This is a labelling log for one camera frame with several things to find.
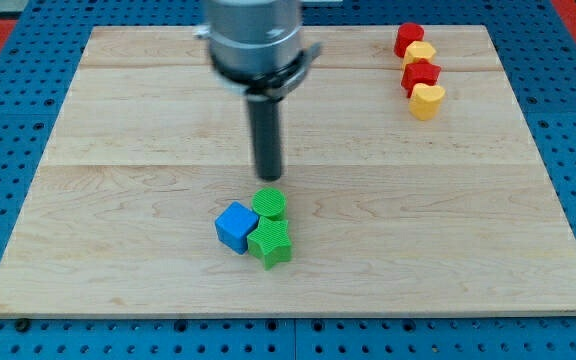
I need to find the wooden board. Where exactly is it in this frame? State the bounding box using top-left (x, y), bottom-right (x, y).
top-left (0, 25), bottom-right (576, 319)

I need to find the yellow hexagon block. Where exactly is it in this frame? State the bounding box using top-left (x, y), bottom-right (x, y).
top-left (401, 41), bottom-right (437, 70)

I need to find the green star block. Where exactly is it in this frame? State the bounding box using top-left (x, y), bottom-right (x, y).
top-left (247, 217), bottom-right (292, 270)

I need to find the green cylinder block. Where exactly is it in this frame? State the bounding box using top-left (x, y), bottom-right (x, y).
top-left (251, 187), bottom-right (287, 221)

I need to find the yellow heart block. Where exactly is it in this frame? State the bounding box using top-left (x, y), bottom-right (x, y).
top-left (409, 83), bottom-right (446, 121)

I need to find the red cylinder block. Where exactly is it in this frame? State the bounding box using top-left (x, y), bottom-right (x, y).
top-left (393, 22), bottom-right (425, 58)

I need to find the red star block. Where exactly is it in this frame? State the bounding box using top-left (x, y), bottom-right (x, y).
top-left (401, 59), bottom-right (442, 98)

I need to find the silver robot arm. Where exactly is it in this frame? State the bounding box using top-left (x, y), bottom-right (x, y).
top-left (196, 0), bottom-right (322, 102)

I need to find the blue cube block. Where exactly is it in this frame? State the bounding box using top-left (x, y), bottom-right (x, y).
top-left (214, 202), bottom-right (259, 254)

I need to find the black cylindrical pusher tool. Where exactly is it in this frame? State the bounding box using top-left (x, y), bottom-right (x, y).
top-left (246, 95), bottom-right (282, 182)

